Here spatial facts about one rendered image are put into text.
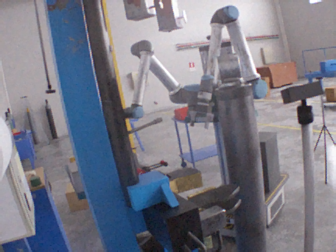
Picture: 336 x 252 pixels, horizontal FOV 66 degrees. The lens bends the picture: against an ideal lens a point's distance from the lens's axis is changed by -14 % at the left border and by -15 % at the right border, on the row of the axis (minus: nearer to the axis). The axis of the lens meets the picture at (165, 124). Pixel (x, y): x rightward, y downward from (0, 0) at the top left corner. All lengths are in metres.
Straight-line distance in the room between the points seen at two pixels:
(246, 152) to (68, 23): 1.14
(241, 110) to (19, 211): 1.20
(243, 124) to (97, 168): 0.81
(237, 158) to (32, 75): 10.93
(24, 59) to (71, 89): 10.92
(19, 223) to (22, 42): 11.43
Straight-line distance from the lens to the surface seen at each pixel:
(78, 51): 1.31
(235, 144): 1.67
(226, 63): 1.63
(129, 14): 1.32
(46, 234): 2.69
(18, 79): 12.12
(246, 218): 1.86
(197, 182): 1.81
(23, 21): 12.51
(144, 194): 1.27
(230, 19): 2.19
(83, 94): 1.30
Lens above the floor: 1.62
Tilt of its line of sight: 10 degrees down
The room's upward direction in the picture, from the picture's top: 11 degrees counter-clockwise
